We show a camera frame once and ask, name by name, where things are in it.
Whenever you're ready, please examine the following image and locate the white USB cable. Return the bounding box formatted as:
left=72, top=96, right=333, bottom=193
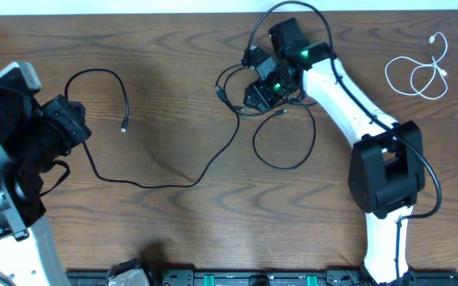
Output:
left=383, top=31, right=450, bottom=101

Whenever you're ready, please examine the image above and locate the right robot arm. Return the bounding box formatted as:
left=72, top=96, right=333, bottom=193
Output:
left=241, top=18, right=425, bottom=284

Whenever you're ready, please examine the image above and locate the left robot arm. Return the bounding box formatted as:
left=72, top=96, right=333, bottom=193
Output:
left=0, top=74, right=91, bottom=285

